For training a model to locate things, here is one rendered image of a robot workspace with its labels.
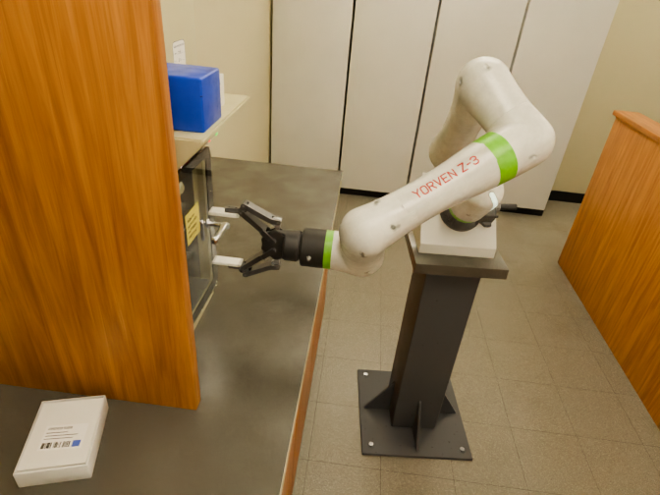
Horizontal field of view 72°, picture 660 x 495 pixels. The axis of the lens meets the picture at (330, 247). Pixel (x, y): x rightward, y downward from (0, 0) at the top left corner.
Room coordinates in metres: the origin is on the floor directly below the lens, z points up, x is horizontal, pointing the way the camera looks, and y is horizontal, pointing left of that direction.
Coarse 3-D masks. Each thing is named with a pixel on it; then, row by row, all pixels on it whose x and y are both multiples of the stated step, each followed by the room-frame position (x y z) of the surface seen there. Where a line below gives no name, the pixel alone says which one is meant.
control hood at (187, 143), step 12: (228, 96) 1.01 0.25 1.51; (240, 96) 1.02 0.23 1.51; (228, 108) 0.92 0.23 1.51; (240, 108) 0.95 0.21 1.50; (228, 120) 0.87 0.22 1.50; (180, 132) 0.75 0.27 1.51; (192, 132) 0.76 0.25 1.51; (216, 132) 0.80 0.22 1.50; (180, 144) 0.72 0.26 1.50; (192, 144) 0.72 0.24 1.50; (180, 156) 0.72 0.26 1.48
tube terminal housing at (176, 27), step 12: (168, 0) 0.92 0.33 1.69; (180, 0) 0.97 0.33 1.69; (192, 0) 1.04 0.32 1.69; (168, 12) 0.91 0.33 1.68; (180, 12) 0.97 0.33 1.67; (192, 12) 1.04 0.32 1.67; (168, 24) 0.91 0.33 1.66; (180, 24) 0.96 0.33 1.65; (192, 24) 1.03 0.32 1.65; (168, 36) 0.90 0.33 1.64; (180, 36) 0.96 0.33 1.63; (192, 36) 1.03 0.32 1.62; (168, 48) 0.90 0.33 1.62; (192, 48) 1.02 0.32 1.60; (168, 60) 0.89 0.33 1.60; (192, 60) 1.02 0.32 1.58
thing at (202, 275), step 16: (192, 160) 0.93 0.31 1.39; (208, 160) 1.02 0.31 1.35; (192, 176) 0.92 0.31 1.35; (208, 176) 1.01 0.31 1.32; (192, 192) 0.91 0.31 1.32; (208, 192) 1.01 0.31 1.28; (208, 208) 1.00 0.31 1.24; (192, 240) 0.89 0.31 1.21; (208, 240) 0.99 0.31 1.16; (192, 256) 0.88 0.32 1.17; (208, 256) 0.98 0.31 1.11; (192, 272) 0.87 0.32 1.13; (208, 272) 0.97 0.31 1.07; (192, 288) 0.87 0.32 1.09; (208, 288) 0.96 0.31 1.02; (192, 304) 0.86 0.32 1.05; (192, 320) 0.85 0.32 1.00
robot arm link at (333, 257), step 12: (336, 240) 0.90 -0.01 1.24; (324, 252) 0.88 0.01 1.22; (336, 252) 0.88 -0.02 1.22; (384, 252) 0.91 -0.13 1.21; (324, 264) 0.88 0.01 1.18; (336, 264) 0.87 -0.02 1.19; (348, 264) 0.86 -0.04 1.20; (360, 264) 0.84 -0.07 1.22; (372, 264) 0.85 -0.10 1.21; (360, 276) 0.88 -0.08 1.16
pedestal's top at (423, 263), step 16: (416, 256) 1.35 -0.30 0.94; (432, 256) 1.36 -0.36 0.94; (448, 256) 1.37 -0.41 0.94; (464, 256) 1.38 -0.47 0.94; (496, 256) 1.40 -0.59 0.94; (416, 272) 1.30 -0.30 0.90; (432, 272) 1.31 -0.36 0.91; (448, 272) 1.31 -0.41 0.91; (464, 272) 1.31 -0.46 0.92; (480, 272) 1.31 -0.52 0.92; (496, 272) 1.31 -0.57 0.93
